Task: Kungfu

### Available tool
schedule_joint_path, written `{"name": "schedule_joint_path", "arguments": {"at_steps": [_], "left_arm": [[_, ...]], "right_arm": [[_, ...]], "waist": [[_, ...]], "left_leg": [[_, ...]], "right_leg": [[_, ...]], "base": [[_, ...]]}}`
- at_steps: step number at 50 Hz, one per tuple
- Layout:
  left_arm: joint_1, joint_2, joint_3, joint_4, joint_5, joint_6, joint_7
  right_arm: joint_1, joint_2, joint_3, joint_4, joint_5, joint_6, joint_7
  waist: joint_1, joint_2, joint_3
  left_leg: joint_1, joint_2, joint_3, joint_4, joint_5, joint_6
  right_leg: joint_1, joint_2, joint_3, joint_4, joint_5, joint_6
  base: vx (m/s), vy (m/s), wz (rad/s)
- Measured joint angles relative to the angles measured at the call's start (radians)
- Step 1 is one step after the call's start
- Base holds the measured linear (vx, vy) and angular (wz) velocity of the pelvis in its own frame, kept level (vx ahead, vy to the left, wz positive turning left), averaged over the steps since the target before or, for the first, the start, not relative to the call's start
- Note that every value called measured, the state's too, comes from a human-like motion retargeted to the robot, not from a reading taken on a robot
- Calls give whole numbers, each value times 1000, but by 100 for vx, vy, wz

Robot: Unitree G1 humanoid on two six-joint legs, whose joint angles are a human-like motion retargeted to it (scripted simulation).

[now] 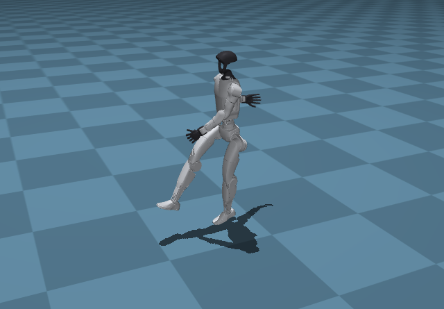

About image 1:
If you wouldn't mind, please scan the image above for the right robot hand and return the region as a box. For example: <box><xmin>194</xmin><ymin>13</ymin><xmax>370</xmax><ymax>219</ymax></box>
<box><xmin>241</xmin><ymin>94</ymin><xmax>261</xmax><ymax>107</ymax></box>

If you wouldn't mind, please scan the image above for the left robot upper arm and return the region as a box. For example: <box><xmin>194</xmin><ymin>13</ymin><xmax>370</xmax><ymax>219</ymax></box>
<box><xmin>219</xmin><ymin>83</ymin><xmax>242</xmax><ymax>120</ymax></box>

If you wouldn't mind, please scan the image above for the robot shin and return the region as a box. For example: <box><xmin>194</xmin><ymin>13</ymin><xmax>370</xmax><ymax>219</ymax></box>
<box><xmin>222</xmin><ymin>177</ymin><xmax>237</xmax><ymax>215</ymax></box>
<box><xmin>170</xmin><ymin>160</ymin><xmax>196</xmax><ymax>204</ymax></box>

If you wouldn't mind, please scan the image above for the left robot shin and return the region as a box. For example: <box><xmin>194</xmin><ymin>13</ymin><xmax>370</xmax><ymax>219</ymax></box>
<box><xmin>222</xmin><ymin>177</ymin><xmax>237</xmax><ymax>215</ymax></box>

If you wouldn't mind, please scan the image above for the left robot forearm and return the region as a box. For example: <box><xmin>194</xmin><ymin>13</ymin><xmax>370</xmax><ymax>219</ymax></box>
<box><xmin>199</xmin><ymin>110</ymin><xmax>225</xmax><ymax>135</ymax></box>

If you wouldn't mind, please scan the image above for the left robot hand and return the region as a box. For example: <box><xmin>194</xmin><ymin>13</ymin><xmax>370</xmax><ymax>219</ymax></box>
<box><xmin>186</xmin><ymin>126</ymin><xmax>206</xmax><ymax>144</ymax></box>

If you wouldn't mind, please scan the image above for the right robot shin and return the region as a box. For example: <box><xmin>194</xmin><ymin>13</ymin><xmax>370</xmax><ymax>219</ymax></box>
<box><xmin>170</xmin><ymin>160</ymin><xmax>196</xmax><ymax>204</ymax></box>

